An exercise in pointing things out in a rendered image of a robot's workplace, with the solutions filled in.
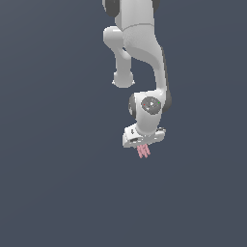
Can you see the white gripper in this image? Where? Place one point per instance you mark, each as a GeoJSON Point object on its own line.
{"type": "Point", "coordinates": [136, 137]}

